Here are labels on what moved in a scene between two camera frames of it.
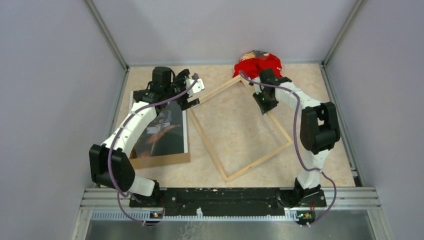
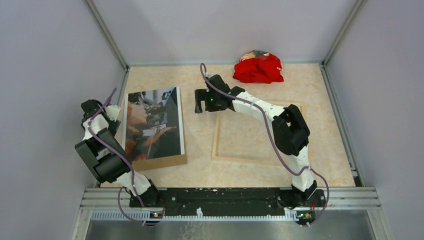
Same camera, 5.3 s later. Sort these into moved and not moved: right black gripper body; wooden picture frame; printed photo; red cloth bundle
Moved: wooden picture frame; right black gripper body
Not moved: printed photo; red cloth bundle
